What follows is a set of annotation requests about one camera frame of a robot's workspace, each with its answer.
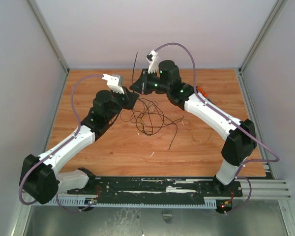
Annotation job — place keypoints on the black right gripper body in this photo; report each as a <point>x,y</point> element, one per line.
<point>144,82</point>

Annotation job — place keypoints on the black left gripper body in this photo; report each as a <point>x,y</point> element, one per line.
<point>124,101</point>

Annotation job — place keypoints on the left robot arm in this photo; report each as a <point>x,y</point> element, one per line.
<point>40,175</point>

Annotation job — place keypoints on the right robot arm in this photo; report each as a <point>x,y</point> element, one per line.
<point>238,135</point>

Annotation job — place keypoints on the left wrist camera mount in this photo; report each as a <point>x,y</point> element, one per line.
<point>114,82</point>

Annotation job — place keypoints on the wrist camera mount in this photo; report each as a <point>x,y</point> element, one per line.
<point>154,61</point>
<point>114,82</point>

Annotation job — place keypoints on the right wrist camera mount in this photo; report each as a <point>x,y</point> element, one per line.
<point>154,61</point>

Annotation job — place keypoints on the orange handled pliers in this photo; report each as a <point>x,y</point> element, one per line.
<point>205,95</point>

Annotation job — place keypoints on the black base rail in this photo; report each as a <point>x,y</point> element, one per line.
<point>156,191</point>

